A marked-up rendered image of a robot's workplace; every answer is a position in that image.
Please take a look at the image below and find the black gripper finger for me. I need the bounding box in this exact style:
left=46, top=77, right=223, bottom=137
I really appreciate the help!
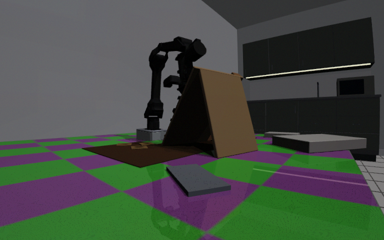
left=177, top=84, right=186, bottom=94

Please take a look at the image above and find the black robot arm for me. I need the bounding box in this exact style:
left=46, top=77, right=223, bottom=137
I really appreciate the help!
left=144, top=36, right=207, bottom=131

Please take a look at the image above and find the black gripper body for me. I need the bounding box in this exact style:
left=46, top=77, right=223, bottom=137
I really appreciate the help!
left=163, top=64, right=193, bottom=88

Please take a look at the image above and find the brown a-frame board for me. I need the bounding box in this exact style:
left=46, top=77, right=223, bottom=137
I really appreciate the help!
left=161, top=66, right=258, bottom=158

